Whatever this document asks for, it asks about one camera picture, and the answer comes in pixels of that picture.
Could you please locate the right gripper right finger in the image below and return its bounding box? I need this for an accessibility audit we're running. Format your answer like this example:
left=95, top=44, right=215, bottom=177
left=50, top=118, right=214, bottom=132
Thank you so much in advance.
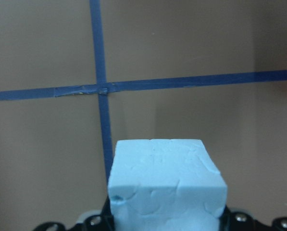
left=217, top=206, right=287, bottom=231

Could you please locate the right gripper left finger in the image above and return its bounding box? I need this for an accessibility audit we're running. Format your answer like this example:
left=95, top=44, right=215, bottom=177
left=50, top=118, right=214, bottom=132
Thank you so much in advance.
left=35, top=196, right=115, bottom=231

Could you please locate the light blue block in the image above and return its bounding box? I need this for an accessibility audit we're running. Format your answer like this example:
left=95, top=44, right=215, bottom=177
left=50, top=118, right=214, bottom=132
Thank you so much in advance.
left=108, top=139, right=227, bottom=231

